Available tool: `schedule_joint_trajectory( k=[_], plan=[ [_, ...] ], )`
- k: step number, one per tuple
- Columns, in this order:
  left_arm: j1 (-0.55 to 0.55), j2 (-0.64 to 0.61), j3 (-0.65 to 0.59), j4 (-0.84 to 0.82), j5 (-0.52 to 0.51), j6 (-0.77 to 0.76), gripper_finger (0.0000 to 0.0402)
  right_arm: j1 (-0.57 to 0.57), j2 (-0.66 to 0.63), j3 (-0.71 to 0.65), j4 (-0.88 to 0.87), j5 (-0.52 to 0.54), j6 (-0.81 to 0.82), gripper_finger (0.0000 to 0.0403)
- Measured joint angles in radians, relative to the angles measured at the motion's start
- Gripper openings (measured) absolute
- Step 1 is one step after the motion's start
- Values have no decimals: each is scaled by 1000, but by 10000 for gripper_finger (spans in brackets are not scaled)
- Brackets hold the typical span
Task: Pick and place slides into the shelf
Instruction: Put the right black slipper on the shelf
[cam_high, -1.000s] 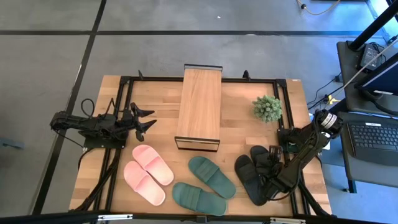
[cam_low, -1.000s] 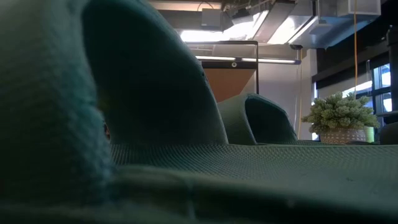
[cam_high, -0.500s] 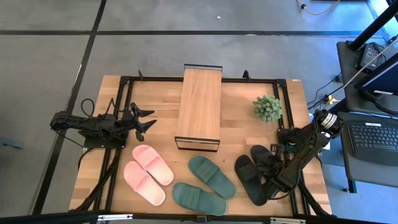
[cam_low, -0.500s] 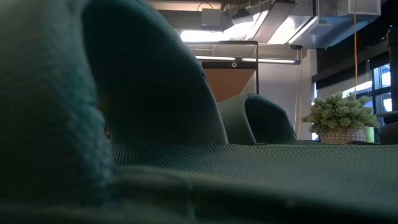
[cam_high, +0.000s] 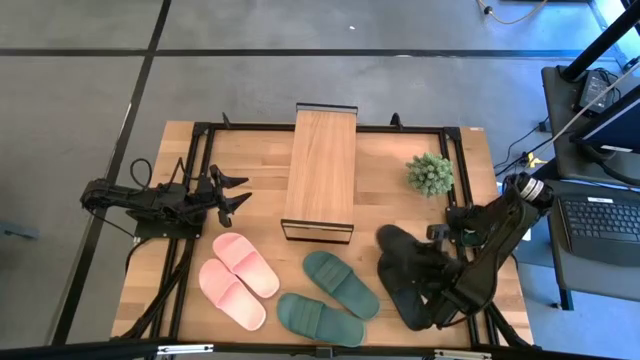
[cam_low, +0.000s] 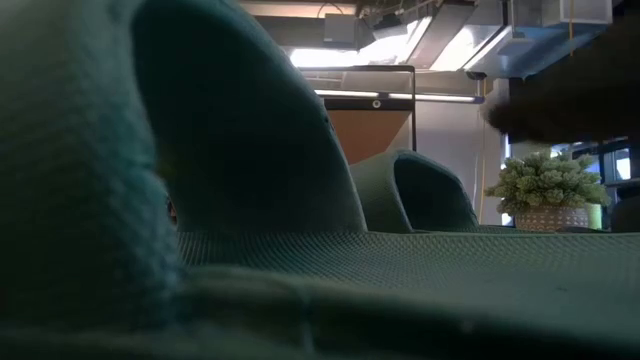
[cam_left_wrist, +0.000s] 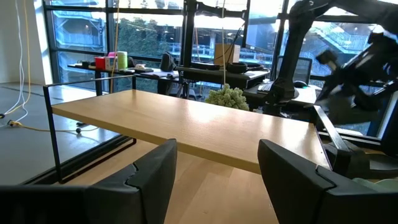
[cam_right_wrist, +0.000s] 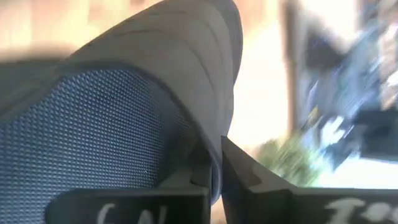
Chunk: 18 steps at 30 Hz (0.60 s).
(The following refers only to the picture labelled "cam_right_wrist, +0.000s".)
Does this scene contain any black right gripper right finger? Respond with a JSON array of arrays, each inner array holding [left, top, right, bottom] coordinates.
[[220, 136, 398, 224]]

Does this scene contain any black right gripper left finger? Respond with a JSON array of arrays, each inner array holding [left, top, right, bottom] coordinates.
[[45, 145, 213, 224]]

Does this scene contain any green rubber slide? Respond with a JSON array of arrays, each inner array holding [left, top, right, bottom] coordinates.
[[0, 0, 244, 224]]

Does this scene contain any green potted plant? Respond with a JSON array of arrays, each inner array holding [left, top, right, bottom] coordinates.
[[253, 132, 321, 187]]

